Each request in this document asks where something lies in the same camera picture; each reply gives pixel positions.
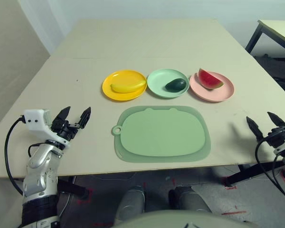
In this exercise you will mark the black table support bar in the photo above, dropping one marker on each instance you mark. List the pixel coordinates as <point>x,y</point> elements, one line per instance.
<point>251,175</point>
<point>71,188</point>

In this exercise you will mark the yellow toy banana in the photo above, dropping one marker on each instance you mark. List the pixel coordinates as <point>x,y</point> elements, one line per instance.
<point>128,87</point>

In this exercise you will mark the dark green toy avocado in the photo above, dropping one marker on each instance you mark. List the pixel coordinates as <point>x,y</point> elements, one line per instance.
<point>175,85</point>

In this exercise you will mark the red watermelon slice toy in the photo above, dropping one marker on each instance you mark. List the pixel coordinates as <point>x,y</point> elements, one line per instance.
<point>207,80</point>

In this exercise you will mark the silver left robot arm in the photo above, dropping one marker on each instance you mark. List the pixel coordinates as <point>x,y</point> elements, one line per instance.
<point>41,171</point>

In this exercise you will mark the grey-green robot torso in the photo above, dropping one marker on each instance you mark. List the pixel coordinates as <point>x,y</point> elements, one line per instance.
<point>185,221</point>

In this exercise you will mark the grey robot leg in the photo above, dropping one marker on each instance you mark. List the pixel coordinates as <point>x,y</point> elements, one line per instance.
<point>130,203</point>
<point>188,199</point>

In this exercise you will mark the cream side table black legs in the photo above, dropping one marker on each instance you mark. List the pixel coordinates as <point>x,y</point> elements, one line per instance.
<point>278,31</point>

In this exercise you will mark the mint green plastic plate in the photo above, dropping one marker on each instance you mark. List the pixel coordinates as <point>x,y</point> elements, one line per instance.
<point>159,80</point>

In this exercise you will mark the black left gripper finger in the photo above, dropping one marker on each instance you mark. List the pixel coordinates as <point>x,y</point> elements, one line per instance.
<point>85,117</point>
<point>61,116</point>

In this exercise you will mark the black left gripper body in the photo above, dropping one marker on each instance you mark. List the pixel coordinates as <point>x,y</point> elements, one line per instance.
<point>64,134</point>

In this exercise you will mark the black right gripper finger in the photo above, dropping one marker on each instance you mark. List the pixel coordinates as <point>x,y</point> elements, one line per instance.
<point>276,120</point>
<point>255,128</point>

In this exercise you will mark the pink plastic plate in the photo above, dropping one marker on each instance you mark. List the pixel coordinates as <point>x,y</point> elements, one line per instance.
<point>216,95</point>

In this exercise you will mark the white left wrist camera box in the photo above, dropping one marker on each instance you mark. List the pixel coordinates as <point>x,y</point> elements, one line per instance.
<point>35,120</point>

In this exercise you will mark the green cutting board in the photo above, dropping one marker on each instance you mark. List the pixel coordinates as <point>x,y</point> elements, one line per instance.
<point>161,135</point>

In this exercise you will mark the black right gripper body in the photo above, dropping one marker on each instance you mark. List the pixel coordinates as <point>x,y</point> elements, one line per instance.
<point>280,137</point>

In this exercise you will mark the grey robot right leg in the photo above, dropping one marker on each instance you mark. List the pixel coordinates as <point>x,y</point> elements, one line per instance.
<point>188,199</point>

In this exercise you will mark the grey robot left leg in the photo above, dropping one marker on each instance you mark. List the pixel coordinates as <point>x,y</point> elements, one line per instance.
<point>130,203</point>

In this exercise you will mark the yellow plastic plate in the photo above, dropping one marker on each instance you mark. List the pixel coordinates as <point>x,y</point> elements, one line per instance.
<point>123,96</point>

